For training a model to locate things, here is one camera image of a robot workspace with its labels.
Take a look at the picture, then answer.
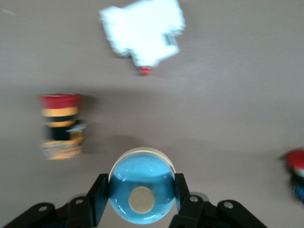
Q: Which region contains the orange emergency stop button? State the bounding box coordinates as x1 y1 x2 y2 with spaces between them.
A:
37 93 87 160

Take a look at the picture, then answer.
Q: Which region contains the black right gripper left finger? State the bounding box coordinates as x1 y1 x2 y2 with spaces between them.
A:
0 173 110 228

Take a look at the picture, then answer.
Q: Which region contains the blue bell cream button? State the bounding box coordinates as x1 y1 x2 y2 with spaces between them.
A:
108 147 177 225

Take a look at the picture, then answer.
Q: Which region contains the white circuit breaker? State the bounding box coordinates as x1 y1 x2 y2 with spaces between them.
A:
98 0 187 76

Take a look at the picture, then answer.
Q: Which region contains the red push button black base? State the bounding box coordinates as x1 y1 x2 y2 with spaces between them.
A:
285 148 304 202

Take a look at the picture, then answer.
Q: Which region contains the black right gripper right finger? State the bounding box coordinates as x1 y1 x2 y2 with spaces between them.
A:
169 172 269 228

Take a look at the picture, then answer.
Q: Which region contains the brown table mat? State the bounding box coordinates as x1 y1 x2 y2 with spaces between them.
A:
0 0 304 228

